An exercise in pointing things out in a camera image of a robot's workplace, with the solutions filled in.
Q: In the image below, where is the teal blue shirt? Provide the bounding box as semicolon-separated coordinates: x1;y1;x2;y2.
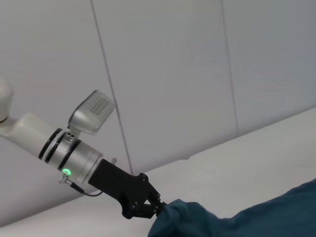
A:
148;177;316;237

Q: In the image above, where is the left gripper cable with plug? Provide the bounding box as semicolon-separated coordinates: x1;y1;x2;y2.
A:
58;172;103;198

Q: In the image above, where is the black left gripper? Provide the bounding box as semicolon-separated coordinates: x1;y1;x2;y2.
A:
88;159;168;220

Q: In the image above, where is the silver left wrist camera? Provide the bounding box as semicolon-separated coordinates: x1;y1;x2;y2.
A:
68;90;116;136

